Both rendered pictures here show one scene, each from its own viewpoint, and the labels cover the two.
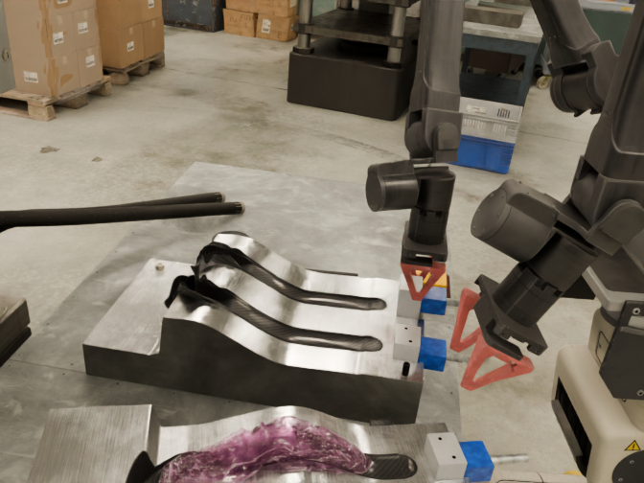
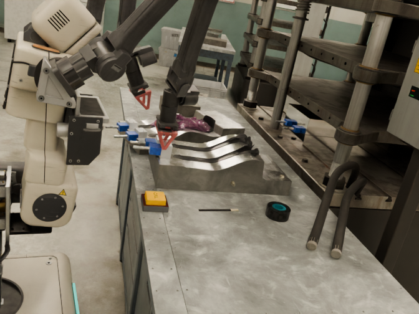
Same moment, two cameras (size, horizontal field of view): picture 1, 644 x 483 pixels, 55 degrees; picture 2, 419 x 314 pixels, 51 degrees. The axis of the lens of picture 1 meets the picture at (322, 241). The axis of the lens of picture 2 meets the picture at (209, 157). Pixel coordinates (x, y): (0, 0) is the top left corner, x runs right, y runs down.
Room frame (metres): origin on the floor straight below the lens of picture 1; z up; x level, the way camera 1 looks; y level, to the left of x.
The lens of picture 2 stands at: (2.24, -0.57, 1.47)
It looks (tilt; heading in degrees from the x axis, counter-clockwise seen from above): 21 degrees down; 157
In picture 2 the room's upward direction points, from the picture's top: 11 degrees clockwise
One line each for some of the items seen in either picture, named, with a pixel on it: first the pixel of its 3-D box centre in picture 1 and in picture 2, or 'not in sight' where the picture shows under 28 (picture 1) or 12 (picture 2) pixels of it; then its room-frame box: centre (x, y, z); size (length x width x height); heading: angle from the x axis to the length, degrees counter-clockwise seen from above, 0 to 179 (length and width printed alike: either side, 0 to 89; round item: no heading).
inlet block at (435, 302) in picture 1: (439, 300); (151, 148); (0.84, -0.20, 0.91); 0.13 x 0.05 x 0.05; 84
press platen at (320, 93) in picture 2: not in sight; (351, 115); (0.35, 1.02, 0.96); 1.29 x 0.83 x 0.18; 174
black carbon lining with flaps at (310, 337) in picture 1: (276, 294); (217, 147); (0.81, 0.06, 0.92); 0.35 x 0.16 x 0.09; 84
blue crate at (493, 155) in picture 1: (468, 142); not in sight; (4.09, -0.93, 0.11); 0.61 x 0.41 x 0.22; 72
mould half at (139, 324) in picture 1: (266, 315); (219, 161); (0.82, 0.08, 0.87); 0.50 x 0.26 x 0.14; 84
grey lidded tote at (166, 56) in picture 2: not in sight; (175, 57); (-5.53, 1.72, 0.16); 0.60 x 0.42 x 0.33; 69
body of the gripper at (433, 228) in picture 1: (427, 225); (168, 114); (0.85, -0.16, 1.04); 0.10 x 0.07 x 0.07; 174
